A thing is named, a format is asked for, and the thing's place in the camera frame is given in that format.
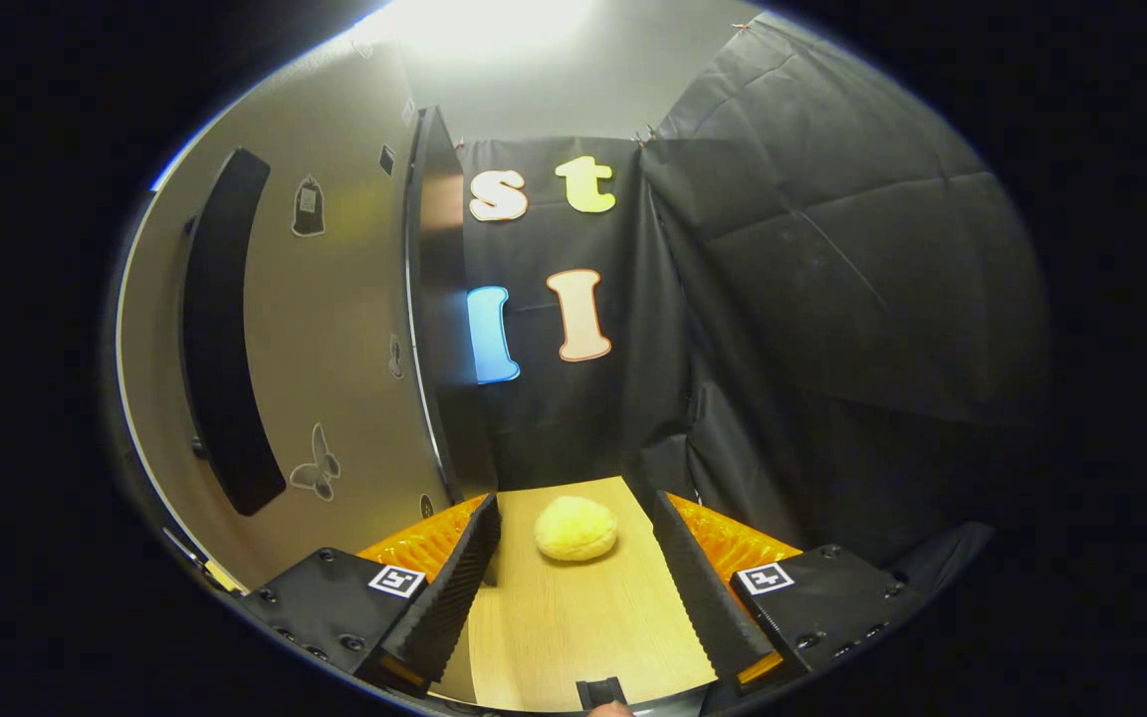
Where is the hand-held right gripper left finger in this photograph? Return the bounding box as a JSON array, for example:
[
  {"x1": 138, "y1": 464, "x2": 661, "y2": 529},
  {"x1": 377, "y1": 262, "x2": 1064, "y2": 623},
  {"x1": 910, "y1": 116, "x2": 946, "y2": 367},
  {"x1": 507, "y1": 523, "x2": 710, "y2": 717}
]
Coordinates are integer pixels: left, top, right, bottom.
[{"x1": 240, "y1": 493, "x2": 503, "y2": 698}]

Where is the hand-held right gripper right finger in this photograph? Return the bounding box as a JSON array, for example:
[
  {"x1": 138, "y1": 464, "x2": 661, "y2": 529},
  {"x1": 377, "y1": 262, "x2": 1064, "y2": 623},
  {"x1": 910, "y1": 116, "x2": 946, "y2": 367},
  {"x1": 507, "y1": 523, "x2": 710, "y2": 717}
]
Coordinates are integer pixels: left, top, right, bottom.
[{"x1": 651, "y1": 488, "x2": 908, "y2": 698}]

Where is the grey cabinet door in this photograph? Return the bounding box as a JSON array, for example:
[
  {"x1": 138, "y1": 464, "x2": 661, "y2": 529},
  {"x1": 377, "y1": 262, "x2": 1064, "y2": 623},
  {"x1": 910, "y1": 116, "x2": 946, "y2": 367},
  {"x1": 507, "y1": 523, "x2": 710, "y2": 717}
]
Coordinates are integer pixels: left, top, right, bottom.
[{"x1": 115, "y1": 40, "x2": 455, "y2": 598}]

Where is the black door handle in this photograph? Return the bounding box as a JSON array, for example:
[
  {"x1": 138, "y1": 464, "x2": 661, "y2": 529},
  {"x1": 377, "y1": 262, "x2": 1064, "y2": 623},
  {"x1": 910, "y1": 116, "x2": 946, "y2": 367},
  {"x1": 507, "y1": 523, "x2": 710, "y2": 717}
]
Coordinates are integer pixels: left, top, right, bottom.
[{"x1": 180, "y1": 147, "x2": 288, "y2": 517}]

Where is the yellow round bun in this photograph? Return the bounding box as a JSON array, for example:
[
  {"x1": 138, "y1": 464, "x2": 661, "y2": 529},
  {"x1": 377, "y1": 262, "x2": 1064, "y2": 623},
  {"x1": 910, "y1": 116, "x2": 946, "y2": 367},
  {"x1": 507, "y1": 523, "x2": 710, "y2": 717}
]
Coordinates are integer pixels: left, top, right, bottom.
[{"x1": 534, "y1": 496, "x2": 620, "y2": 563}]

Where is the black backdrop cloth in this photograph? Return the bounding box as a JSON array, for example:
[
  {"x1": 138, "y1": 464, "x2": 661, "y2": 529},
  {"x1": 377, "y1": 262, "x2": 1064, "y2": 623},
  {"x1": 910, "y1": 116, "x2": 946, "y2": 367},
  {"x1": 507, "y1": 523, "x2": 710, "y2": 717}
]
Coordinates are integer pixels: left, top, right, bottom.
[{"x1": 459, "y1": 15, "x2": 1052, "y2": 598}]

